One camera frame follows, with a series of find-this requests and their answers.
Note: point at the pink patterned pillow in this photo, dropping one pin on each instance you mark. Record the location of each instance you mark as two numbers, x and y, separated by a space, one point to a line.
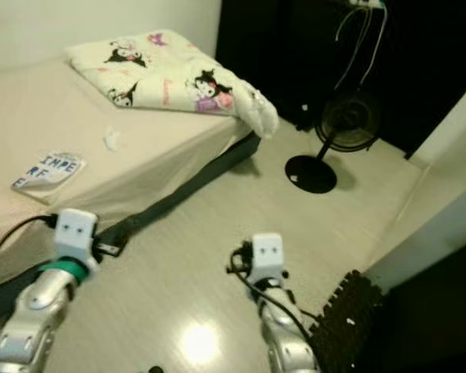
8 225

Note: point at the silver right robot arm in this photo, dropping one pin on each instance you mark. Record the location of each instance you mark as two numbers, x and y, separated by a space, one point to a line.
287 342

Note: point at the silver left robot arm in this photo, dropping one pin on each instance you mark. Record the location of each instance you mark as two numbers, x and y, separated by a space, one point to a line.
31 330

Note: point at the white book blue letters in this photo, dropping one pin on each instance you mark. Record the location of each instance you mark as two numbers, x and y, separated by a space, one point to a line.
50 176

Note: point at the black standing fan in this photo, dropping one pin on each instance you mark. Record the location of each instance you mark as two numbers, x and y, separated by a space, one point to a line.
311 174

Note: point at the black foam floor mat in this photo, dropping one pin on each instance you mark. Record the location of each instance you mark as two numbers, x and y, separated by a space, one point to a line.
346 318

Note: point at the cream cartoon print quilt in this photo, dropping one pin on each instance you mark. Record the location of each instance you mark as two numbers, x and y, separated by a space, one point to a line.
163 74

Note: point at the black wardrobe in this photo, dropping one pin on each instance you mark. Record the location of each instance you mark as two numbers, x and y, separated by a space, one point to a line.
272 54

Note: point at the black cabinet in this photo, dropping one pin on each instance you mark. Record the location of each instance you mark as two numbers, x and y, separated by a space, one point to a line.
435 334

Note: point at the white power strip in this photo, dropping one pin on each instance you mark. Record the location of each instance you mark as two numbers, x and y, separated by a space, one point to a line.
365 3

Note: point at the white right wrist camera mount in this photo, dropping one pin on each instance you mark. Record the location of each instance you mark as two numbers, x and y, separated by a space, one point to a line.
267 256

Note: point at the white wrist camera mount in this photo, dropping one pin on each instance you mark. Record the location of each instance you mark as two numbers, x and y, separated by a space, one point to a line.
267 256
76 235

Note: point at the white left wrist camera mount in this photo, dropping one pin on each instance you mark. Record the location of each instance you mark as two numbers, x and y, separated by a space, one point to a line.
76 235

